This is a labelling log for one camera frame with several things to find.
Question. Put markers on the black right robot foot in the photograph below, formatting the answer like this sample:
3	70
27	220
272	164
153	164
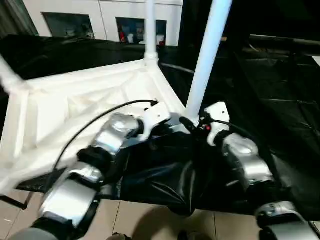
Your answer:
193	235

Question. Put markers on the flat white board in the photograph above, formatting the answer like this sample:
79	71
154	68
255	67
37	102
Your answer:
317	61

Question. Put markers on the red bottle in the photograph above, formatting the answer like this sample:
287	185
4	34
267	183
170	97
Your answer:
122	36

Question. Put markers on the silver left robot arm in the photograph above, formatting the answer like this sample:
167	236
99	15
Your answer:
110	137

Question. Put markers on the white patterned cup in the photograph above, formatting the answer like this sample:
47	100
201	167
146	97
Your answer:
140	35

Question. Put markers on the grey metal bench leg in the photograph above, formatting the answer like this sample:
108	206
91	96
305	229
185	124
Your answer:
15	202

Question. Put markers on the small white jar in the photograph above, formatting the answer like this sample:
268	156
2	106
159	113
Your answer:
130	38

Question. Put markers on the white sideboard cabinet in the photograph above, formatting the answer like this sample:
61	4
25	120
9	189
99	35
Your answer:
105	10

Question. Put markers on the white plastic table leg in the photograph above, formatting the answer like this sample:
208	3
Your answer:
150	25
10	77
207	50

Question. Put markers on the beige curtain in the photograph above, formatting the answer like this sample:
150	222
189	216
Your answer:
15	15

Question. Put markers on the white plastic table top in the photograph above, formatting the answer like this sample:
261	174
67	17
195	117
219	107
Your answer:
75	100

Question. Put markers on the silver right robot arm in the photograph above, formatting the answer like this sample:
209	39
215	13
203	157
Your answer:
245	150

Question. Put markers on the black work mat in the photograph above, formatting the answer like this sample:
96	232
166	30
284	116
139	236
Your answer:
275	112

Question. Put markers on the plain white cup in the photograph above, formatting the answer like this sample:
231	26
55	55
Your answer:
161	40

